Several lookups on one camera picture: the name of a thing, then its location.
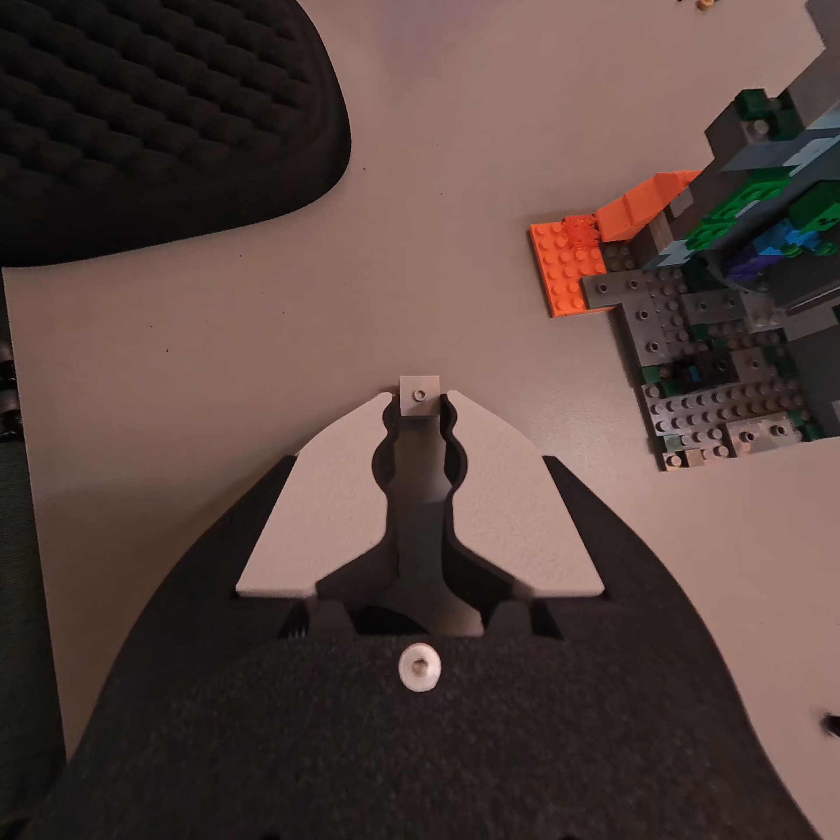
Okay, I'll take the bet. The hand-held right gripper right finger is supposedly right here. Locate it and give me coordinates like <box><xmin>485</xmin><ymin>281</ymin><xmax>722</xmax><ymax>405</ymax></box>
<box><xmin>444</xmin><ymin>390</ymin><xmax>606</xmax><ymax>637</ymax></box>

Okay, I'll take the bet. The toy brick building model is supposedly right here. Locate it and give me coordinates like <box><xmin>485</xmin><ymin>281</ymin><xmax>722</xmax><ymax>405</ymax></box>
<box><xmin>528</xmin><ymin>0</ymin><xmax>840</xmax><ymax>473</ymax></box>

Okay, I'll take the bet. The pale square toy tile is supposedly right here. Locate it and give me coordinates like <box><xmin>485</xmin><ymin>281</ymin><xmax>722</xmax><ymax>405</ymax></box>
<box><xmin>399</xmin><ymin>376</ymin><xmax>441</xmax><ymax>419</ymax></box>

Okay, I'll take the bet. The black quilted wrist pad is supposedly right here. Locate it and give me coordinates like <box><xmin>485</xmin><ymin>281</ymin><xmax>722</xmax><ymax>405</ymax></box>
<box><xmin>0</xmin><ymin>0</ymin><xmax>352</xmax><ymax>266</ymax></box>

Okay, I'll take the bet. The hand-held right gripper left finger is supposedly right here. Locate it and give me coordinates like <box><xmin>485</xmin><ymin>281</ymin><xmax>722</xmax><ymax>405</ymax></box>
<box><xmin>235</xmin><ymin>391</ymin><xmax>403</xmax><ymax>636</ymax></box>

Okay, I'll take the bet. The green toy zombie figure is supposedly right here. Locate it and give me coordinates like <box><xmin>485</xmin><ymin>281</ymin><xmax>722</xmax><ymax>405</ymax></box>
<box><xmin>722</xmin><ymin>187</ymin><xmax>840</xmax><ymax>284</ymax></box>

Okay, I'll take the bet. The grey desk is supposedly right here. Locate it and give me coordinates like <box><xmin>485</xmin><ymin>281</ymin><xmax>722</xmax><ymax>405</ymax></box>
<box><xmin>3</xmin><ymin>0</ymin><xmax>840</xmax><ymax>840</ymax></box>

